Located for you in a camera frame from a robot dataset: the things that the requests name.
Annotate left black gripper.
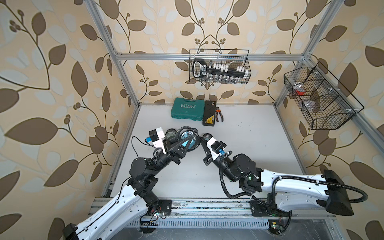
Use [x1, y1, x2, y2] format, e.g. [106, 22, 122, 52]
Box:
[147, 133, 188, 180]

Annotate green charger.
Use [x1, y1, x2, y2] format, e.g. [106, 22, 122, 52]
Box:
[181, 135, 196, 149]

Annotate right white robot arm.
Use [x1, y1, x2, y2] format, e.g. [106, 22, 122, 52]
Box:
[203, 141, 368, 216]

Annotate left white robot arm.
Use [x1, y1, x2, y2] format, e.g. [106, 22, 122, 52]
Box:
[63, 133, 200, 240]

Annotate green plastic tool case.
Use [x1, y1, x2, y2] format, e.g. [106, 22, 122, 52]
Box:
[171, 98, 205, 121]

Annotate black yellow-label case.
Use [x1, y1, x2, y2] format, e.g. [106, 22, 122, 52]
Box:
[202, 101, 216, 127]

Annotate orange black pliers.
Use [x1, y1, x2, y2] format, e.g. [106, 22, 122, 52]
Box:
[215, 107, 224, 122]

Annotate black socket set holder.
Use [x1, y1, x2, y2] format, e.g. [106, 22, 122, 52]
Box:
[189, 58, 251, 79]

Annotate red item in basket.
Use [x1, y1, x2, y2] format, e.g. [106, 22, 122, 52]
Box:
[292, 84, 307, 96]

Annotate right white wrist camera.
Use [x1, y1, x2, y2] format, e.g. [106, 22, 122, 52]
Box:
[207, 138, 227, 161]

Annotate aluminium front rail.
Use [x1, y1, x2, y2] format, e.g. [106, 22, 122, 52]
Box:
[88, 198, 336, 220]

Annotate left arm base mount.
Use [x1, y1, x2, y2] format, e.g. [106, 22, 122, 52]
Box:
[143, 199, 173, 218]

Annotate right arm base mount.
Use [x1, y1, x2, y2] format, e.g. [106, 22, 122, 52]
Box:
[249, 196, 292, 218]

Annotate back wire basket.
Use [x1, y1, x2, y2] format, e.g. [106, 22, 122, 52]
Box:
[189, 49, 252, 85]

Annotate wire basket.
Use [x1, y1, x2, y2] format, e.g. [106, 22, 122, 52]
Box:
[284, 62, 364, 130]
[189, 49, 252, 85]

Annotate right wire basket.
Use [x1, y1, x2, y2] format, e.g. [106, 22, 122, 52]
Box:
[284, 62, 364, 130]

